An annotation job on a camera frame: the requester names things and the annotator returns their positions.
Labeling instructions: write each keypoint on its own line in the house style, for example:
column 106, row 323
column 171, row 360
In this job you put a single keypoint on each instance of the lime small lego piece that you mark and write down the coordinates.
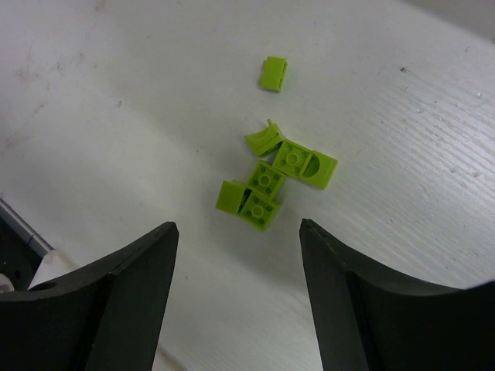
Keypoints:
column 273, row 74

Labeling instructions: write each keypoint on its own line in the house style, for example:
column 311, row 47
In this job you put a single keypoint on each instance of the lime lego cluster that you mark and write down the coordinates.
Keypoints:
column 255, row 200

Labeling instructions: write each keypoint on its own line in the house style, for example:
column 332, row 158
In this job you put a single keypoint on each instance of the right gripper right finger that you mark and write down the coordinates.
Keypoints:
column 368, row 316

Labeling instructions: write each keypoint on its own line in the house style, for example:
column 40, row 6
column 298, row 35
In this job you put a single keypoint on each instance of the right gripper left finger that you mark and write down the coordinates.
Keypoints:
column 106, row 315

